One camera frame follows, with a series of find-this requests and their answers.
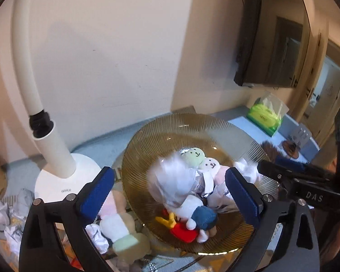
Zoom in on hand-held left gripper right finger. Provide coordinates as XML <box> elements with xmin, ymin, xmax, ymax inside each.
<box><xmin>225</xmin><ymin>167</ymin><xmax>321</xmax><ymax>272</ymax></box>

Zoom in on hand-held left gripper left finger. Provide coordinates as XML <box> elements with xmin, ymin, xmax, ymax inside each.
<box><xmin>18</xmin><ymin>167</ymin><xmax>115</xmax><ymax>272</ymax></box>

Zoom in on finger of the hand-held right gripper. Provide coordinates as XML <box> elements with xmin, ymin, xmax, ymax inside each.
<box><xmin>257</xmin><ymin>160</ymin><xmax>340</xmax><ymax>209</ymax></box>
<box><xmin>275</xmin><ymin>159</ymin><xmax>337</xmax><ymax>178</ymax></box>

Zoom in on large white paper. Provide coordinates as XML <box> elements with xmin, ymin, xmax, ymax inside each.
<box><xmin>146</xmin><ymin>151</ymin><xmax>216</xmax><ymax>208</ymax></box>

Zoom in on amber ribbed glass bowl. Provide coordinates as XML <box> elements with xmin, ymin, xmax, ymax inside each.
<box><xmin>121</xmin><ymin>113</ymin><xmax>281</xmax><ymax>255</ymax></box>

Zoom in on person's right forearm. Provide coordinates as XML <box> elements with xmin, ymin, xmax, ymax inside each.
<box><xmin>323</xmin><ymin>214</ymin><xmax>340</xmax><ymax>265</ymax></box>

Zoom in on brown round coaster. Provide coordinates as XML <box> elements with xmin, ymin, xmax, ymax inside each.
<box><xmin>281</xmin><ymin>140</ymin><xmax>300</xmax><ymax>159</ymax></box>

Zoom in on pink green beige plush toy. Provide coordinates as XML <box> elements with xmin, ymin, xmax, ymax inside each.
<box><xmin>98</xmin><ymin>190</ymin><xmax>152</xmax><ymax>265</ymax></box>

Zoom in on brown fuzzy object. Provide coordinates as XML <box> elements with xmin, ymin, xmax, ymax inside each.
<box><xmin>261</xmin><ymin>140</ymin><xmax>285</xmax><ymax>163</ymax></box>

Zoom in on white plush with blue cap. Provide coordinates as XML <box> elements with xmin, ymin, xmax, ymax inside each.
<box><xmin>170</xmin><ymin>195</ymin><xmax>219</xmax><ymax>243</ymax></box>

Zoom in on wooden door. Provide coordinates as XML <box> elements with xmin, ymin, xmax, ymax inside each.
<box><xmin>303</xmin><ymin>38</ymin><xmax>340</xmax><ymax>148</ymax></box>

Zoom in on white desk lamp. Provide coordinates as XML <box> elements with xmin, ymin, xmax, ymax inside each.
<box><xmin>11</xmin><ymin>0</ymin><xmax>104</xmax><ymax>204</ymax></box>

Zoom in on green bear plush toy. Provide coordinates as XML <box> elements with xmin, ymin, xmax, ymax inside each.
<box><xmin>181</xmin><ymin>147</ymin><xmax>207</xmax><ymax>168</ymax></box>

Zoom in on red and yellow plush toy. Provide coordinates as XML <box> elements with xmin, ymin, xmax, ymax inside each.
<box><xmin>155</xmin><ymin>210</ymin><xmax>200</xmax><ymax>243</ymax></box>

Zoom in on green tissue pack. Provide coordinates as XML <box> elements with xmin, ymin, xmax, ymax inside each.
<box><xmin>246</xmin><ymin>91</ymin><xmax>289</xmax><ymax>137</ymax></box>

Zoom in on crumpled grey paper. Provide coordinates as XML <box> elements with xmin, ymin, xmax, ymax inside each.
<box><xmin>10</xmin><ymin>188</ymin><xmax>35</xmax><ymax>219</ymax></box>

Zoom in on wall-mounted television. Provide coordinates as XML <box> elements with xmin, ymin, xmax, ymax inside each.
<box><xmin>234</xmin><ymin>0</ymin><xmax>311</xmax><ymax>89</ymax></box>

